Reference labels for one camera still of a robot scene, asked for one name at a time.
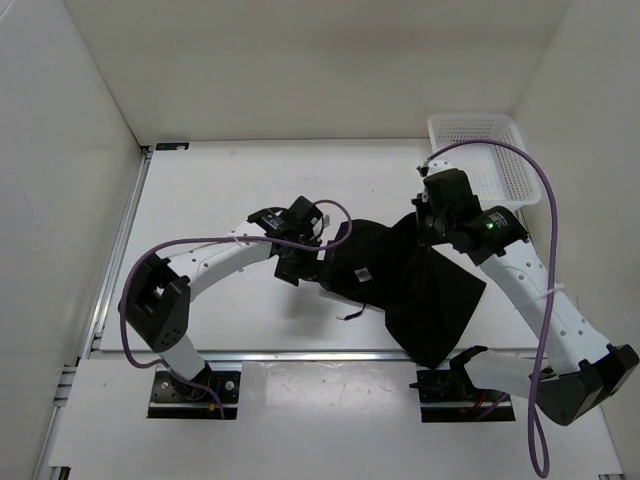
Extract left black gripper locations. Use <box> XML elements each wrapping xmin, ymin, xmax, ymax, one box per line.
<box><xmin>274</xmin><ymin>234</ymin><xmax>336</xmax><ymax>290</ymax></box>

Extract white plastic basket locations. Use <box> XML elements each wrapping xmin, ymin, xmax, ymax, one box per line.
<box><xmin>427</xmin><ymin>113</ymin><xmax>542</xmax><ymax>211</ymax></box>

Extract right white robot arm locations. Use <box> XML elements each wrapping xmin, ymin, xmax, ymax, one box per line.
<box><xmin>413</xmin><ymin>160</ymin><xmax>639</xmax><ymax>426</ymax></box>

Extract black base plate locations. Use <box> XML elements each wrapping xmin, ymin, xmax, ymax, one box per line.
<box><xmin>147</xmin><ymin>364</ymin><xmax>241</xmax><ymax>421</ymax></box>
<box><xmin>409</xmin><ymin>369</ymin><xmax>515</xmax><ymax>423</ymax></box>

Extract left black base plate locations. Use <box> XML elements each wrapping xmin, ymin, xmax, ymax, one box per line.
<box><xmin>147</xmin><ymin>364</ymin><xmax>241</xmax><ymax>421</ymax></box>

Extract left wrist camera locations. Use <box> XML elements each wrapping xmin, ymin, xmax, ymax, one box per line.
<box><xmin>302</xmin><ymin>212</ymin><xmax>331</xmax><ymax>238</ymax></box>

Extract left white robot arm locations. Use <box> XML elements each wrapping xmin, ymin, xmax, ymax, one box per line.
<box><xmin>118</xmin><ymin>196</ymin><xmax>325</xmax><ymax>401</ymax></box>

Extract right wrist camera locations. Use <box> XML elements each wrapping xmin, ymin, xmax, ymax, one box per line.
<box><xmin>417</xmin><ymin>159</ymin><xmax>453</xmax><ymax>178</ymax></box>

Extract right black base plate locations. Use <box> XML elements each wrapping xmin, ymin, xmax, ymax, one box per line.
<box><xmin>409</xmin><ymin>369</ymin><xmax>515</xmax><ymax>423</ymax></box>

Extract aluminium rail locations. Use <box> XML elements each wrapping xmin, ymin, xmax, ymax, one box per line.
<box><xmin>87</xmin><ymin>348</ymin><xmax>535</xmax><ymax>363</ymax></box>

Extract black shorts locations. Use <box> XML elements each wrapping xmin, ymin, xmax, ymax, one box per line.
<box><xmin>316</xmin><ymin>213</ymin><xmax>486</xmax><ymax>369</ymax></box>

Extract blue label sticker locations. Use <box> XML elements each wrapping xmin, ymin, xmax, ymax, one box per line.
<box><xmin>155</xmin><ymin>142</ymin><xmax>190</xmax><ymax>151</ymax></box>

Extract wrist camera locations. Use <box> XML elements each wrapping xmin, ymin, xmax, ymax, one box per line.
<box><xmin>417</xmin><ymin>159</ymin><xmax>453</xmax><ymax>178</ymax></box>
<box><xmin>302</xmin><ymin>212</ymin><xmax>331</xmax><ymax>238</ymax></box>

